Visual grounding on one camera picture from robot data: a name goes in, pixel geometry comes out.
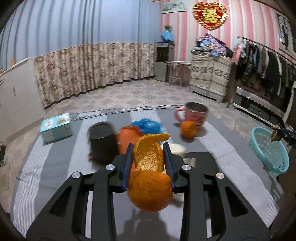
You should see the orange peel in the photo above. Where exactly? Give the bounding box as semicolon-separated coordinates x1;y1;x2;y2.
127;133;173;212

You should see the brown paper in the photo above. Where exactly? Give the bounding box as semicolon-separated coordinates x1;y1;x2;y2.
270;125;281;142

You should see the black glasses case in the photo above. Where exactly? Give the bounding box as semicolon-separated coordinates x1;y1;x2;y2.
183;152;219;176

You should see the turquoise plastic laundry basket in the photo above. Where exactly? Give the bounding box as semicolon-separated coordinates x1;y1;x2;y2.
249;126;290;177

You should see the whole orange fruit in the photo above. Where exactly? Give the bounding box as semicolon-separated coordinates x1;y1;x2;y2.
180;121;199;138

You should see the low shelf with lace cover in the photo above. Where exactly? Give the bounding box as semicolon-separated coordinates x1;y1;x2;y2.
230;87;285;127

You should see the pink metal mug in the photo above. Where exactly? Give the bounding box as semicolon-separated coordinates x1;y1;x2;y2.
174;102;209;126

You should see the crumpled blue plastic bag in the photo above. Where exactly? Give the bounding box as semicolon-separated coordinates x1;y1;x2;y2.
131;118;162;135

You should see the clothes rack with garments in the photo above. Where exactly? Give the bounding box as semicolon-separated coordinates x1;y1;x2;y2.
233;37;295;111

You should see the grey striped tablecloth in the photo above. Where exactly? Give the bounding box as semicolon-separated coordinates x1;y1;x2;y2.
12;106;281;240

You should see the black cylindrical can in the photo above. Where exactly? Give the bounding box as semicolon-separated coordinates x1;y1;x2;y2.
88;121;119;165

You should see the light blue tissue box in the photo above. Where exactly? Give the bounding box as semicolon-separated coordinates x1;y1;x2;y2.
40;113;72;144

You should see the cloth covered cabinet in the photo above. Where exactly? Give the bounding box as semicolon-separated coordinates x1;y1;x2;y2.
189;53;232;103

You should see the small metal stool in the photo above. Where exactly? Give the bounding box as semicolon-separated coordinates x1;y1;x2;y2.
166;61;192;87

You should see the white low cabinet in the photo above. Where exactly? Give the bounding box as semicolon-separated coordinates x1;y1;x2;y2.
1;58;45;144

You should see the pile of folded clothes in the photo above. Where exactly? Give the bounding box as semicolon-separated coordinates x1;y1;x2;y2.
190;34;233;58

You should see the water dispenser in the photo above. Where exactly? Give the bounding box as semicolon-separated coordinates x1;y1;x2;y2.
154;42;175;82

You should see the blue bag on dispenser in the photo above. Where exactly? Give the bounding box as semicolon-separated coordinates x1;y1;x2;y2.
161;31;175;43

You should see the floral beige curtain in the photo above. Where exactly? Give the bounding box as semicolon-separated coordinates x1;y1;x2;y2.
33;43;156;108

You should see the small potted plant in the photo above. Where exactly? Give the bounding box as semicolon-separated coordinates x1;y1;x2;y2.
164;25;173;32

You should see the red heart wall ornament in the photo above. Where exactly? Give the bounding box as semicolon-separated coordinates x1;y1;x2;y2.
192;2;229;31

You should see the wall calendar picture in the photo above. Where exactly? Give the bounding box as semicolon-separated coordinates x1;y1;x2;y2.
162;0;188;14

